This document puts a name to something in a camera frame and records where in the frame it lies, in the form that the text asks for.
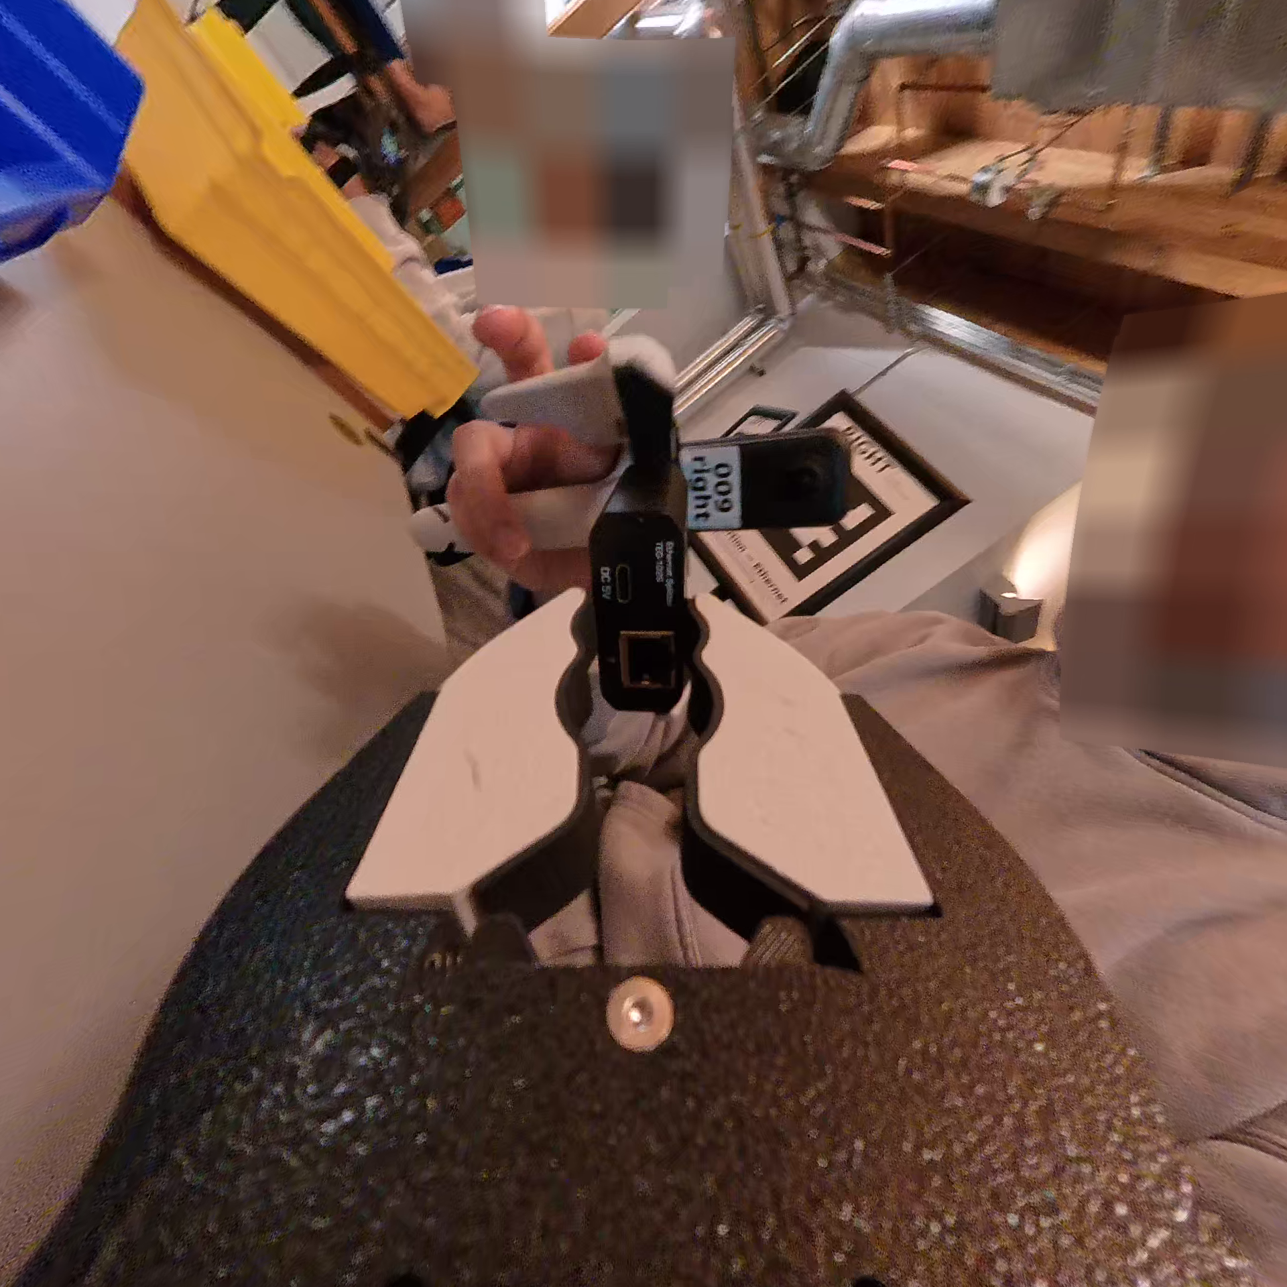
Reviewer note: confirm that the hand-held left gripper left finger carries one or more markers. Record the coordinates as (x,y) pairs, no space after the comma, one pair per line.
(462,783)

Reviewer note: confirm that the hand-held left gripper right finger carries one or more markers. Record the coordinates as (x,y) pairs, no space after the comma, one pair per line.
(804,783)

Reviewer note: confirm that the grey desk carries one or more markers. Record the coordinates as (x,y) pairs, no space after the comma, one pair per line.
(151,603)

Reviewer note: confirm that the black framed printed sign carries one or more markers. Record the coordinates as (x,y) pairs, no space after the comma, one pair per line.
(885,532)

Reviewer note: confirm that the person in grey hoodie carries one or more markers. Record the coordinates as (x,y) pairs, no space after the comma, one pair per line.
(1105,905)

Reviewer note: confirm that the person's right hand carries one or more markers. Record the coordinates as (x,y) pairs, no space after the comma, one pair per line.
(522,457)

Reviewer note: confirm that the person's right forearm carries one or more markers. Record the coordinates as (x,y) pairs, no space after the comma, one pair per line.
(643,854)

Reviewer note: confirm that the blue plastic bin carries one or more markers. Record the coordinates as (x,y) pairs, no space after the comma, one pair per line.
(49,100)

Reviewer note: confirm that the black network adapter box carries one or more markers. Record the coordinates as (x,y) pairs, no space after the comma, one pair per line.
(643,592)

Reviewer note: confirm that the silver ventilation duct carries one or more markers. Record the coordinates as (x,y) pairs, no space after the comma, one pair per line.
(854,71)

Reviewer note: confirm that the yellow plastic bin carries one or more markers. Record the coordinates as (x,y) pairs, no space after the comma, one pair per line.
(262,200)

